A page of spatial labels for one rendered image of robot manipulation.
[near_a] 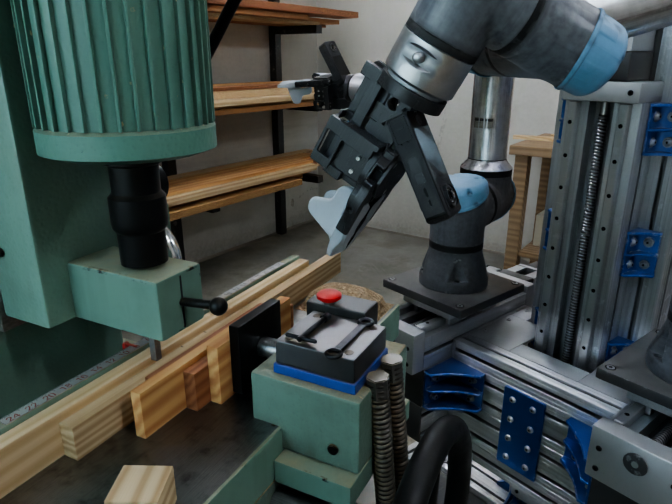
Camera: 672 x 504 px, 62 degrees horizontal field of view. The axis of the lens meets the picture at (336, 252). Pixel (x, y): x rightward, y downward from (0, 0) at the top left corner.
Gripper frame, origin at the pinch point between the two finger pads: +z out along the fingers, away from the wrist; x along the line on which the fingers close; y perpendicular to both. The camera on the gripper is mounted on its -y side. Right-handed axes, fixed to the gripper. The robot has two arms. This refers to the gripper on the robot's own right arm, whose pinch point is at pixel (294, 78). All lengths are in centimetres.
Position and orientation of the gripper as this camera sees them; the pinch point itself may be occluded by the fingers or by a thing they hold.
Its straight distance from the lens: 159.4
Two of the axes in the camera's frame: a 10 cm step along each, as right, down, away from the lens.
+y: 0.8, 9.0, 4.3
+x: 5.9, -3.9, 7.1
